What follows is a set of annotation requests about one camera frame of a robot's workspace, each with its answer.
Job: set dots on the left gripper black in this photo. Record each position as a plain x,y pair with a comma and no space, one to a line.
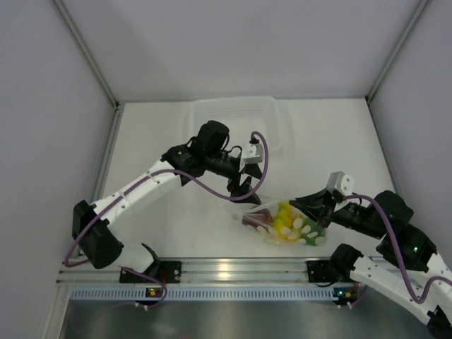
245,188

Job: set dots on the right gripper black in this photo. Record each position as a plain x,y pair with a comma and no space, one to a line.
320,205

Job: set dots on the green fake bell pepper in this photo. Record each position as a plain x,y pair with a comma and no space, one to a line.
311,234

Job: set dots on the yellow fake banana bunch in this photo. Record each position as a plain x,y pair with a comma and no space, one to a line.
287,222

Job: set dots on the dark red fake apple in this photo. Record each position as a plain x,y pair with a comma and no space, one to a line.
258,218

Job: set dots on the clear polka dot zip bag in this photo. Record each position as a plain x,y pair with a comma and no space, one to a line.
269,234

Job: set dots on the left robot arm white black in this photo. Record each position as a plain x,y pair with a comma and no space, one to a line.
204,160

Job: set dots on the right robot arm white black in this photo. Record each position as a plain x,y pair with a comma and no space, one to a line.
422,285

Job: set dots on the white perforated plastic basket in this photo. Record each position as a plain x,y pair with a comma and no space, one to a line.
241,115

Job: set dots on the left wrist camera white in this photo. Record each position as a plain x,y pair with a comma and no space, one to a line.
252,152

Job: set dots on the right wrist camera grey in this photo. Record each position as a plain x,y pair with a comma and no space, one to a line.
340,185

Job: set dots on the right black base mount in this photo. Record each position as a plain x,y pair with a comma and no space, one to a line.
325,270

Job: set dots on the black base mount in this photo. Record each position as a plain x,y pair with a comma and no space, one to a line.
325,270
155,272

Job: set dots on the aluminium mounting rail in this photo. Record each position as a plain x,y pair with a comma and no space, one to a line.
204,270

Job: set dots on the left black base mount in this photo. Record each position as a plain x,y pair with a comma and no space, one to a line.
155,272

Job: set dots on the aluminium frame post left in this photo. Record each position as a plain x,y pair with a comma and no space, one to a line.
84,49

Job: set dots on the aluminium frame post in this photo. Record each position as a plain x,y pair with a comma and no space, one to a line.
396,50
84,49

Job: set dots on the white slotted cable duct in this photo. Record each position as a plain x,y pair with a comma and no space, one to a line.
191,293

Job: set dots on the aluminium frame post right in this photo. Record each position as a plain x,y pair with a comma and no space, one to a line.
396,50

